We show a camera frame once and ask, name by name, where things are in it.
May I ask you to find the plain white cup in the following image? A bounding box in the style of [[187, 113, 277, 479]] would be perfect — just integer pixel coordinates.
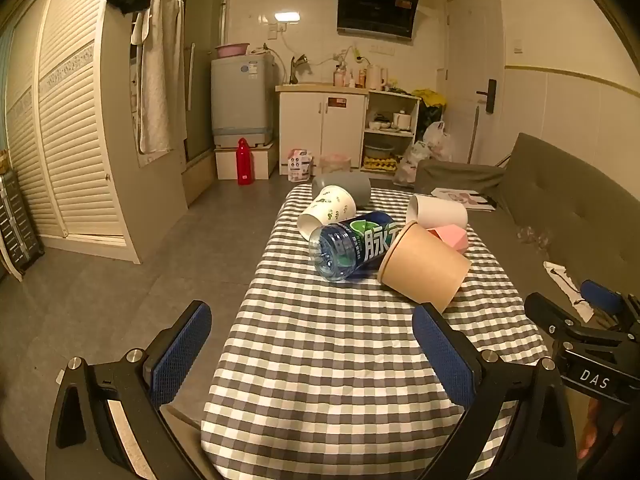
[[406, 195, 469, 231]]

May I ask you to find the broom handle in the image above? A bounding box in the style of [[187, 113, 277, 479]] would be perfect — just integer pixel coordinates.
[[467, 105, 481, 163]]

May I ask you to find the ribbed suitcase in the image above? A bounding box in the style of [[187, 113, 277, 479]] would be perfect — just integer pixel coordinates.
[[0, 170, 45, 273]]

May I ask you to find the illustrated book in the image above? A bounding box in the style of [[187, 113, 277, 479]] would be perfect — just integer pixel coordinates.
[[431, 187, 498, 211]]

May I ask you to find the clear plastic bag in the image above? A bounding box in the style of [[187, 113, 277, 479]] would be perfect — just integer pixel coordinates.
[[392, 141, 431, 186]]

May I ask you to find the white plastic bag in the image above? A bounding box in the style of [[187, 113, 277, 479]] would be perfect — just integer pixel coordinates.
[[422, 121, 451, 161]]

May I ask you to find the grey white checkered tablecloth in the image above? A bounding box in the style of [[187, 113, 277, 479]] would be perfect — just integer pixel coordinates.
[[200, 182, 551, 480]]

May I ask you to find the grey cup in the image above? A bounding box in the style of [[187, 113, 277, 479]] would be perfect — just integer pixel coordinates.
[[311, 171, 372, 208]]

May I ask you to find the blue plastic bottle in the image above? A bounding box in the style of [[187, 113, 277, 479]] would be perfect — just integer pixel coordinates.
[[308, 211, 401, 284]]

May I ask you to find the yellow bag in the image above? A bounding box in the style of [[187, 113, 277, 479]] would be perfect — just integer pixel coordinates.
[[412, 88, 446, 108]]

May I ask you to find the grey cushion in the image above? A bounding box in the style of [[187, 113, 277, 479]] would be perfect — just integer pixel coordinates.
[[415, 159, 506, 196]]

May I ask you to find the white printed paper cup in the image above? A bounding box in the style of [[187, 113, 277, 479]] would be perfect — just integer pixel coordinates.
[[298, 185, 357, 241]]

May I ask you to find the white louvred wardrobe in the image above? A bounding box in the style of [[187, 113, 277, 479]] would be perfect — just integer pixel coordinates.
[[0, 0, 176, 263]]

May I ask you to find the pink white bag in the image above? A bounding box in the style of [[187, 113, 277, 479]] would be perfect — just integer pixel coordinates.
[[287, 148, 314, 182]]

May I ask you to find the person's right hand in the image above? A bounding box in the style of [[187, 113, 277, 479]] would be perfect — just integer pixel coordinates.
[[580, 397, 620, 461]]

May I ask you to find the clear plastic wrapper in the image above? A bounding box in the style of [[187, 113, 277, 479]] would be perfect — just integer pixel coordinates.
[[515, 225, 553, 251]]

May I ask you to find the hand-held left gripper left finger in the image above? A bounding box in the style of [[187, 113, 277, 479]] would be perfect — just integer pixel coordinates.
[[45, 300, 216, 480]]

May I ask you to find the white door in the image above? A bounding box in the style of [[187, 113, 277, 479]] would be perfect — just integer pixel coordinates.
[[444, 0, 502, 166]]

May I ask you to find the grey sofa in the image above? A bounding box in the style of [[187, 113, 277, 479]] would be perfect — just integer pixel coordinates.
[[415, 132, 640, 343]]

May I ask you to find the brown paper cup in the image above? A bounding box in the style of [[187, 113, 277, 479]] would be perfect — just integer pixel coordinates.
[[377, 220, 472, 313]]

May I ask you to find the black door handle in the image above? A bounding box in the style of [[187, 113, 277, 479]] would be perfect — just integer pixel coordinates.
[[476, 79, 497, 112]]

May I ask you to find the metal faucet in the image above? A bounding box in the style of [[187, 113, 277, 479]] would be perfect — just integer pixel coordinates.
[[289, 54, 310, 85]]

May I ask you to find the white open shelf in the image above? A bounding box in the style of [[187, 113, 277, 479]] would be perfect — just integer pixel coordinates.
[[361, 91, 422, 171]]

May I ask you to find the glass shower door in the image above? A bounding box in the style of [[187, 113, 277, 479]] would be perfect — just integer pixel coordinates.
[[180, 0, 231, 166]]

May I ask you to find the white hanging towel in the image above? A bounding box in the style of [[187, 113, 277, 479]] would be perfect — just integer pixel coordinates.
[[131, 0, 186, 155]]

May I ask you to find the white sink cabinet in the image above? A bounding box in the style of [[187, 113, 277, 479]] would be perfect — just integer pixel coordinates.
[[276, 84, 370, 170]]

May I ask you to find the white washing machine stand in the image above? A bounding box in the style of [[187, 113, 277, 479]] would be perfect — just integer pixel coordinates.
[[215, 142, 279, 181]]

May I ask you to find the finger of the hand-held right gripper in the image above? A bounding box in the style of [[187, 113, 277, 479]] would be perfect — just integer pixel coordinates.
[[524, 292, 593, 342], [580, 280, 640, 332]]

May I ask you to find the black range hood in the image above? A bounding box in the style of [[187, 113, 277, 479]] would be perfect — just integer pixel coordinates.
[[336, 0, 421, 40]]

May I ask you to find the red bottle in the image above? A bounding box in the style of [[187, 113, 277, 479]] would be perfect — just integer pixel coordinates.
[[236, 137, 255, 186]]

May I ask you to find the pink faceted cup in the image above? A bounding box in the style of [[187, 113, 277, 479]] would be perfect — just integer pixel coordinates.
[[426, 225, 468, 252]]

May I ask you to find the white paper sheet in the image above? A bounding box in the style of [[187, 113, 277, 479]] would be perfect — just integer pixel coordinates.
[[544, 260, 596, 323]]

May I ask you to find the grey washing machine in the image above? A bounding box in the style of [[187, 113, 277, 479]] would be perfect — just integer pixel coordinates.
[[210, 54, 276, 148]]

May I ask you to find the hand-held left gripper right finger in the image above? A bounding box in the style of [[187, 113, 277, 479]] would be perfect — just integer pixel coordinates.
[[412, 302, 581, 480]]

